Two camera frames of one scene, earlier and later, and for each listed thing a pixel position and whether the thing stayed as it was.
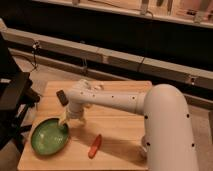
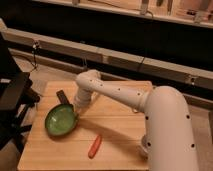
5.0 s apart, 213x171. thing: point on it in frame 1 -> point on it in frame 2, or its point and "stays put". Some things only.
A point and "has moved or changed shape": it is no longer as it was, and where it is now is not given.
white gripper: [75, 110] -> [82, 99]
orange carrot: [95, 146] stays put
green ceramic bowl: [49, 136] has moved or changed shape
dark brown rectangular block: [62, 97] stays put
